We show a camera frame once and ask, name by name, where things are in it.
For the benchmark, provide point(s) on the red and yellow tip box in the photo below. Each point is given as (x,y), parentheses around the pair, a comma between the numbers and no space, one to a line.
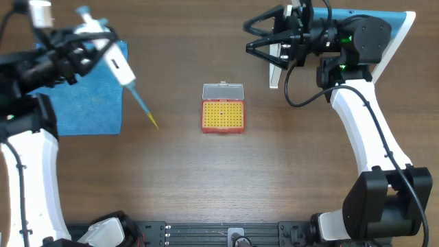
(223,115)

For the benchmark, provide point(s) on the mounting rail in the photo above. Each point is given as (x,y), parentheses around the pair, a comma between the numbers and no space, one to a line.
(199,235)

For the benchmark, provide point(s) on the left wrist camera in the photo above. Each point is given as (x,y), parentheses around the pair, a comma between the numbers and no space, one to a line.
(41,13)

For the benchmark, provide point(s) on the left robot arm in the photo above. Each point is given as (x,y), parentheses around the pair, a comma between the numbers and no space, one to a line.
(32,178)

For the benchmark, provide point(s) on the blue cloth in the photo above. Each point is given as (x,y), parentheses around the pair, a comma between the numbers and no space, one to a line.
(85,109)

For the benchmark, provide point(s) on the white pipette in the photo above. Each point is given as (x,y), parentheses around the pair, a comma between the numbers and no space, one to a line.
(118,65)

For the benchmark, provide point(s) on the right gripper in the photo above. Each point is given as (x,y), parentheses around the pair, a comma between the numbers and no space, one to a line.
(306,31)

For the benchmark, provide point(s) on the white and blue stand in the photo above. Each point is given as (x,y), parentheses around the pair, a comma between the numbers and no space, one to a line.
(399,22)

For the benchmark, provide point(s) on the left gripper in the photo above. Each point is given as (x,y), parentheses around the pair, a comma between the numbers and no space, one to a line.
(56,61)

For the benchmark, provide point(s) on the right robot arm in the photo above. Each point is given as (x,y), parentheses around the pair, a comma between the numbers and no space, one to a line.
(363,130)

